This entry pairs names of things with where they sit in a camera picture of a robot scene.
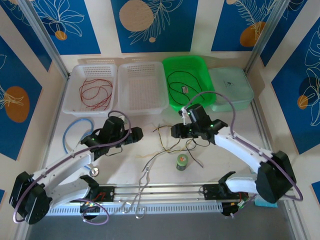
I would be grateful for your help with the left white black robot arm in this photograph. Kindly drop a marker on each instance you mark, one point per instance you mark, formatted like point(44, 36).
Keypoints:
point(65, 162)

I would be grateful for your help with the small green bottle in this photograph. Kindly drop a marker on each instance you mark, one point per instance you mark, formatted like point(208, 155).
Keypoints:
point(182, 163)

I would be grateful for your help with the white perforated plastic basket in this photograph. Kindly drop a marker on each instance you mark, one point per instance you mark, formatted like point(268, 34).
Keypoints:
point(90, 110)
point(142, 87)

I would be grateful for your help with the metal forceps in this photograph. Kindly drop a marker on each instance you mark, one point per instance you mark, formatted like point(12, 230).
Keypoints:
point(147, 171)

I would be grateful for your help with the printed sticker label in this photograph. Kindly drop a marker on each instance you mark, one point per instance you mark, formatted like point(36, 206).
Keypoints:
point(184, 89)

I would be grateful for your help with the blue stethoscope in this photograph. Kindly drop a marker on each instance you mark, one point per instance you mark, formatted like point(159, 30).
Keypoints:
point(94, 171)

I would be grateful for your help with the pale green lidded box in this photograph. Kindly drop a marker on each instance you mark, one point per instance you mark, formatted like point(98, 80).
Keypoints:
point(232, 90)

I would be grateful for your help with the green perforated plastic basket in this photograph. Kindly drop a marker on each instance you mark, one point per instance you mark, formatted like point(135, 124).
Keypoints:
point(207, 75)

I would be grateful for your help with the small circuit board with LEDs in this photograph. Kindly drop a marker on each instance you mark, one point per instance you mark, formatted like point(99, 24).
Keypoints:
point(89, 205)

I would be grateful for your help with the light blue wipes packet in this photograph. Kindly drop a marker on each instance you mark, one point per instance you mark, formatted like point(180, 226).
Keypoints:
point(266, 204)

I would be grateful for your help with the aluminium side rail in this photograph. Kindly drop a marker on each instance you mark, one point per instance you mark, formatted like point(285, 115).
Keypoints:
point(260, 125)
point(55, 125)

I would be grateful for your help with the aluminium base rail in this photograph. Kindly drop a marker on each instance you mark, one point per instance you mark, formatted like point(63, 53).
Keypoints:
point(162, 191)

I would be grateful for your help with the aluminium frame post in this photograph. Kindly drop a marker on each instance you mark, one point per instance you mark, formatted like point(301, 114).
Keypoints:
point(272, 22)
point(42, 35)

